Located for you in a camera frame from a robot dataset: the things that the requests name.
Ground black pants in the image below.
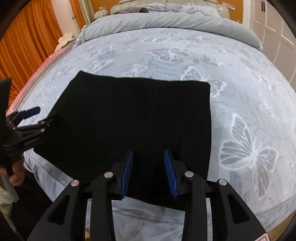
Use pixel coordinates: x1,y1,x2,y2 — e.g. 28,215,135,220
34,71,212,211

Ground left hand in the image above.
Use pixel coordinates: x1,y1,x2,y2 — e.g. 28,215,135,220
10,153,25,186

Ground white flower cushion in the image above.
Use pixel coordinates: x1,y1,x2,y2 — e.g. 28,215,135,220
55,33,74,52

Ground butterfly print bed sheet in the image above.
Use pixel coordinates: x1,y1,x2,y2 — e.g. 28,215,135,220
18,27,296,241

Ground white bedside ornament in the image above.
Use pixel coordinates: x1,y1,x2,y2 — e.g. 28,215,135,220
94,6,110,20

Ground beige padded headboard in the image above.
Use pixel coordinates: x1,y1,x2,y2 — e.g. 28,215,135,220
110,1,230,19

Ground white wardrobe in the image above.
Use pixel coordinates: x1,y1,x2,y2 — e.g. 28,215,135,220
242,1,295,85

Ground grey rolled duvet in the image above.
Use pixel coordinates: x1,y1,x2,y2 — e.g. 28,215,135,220
73,12,263,51

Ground floral pillow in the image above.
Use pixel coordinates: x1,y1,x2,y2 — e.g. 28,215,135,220
134,3,221,18

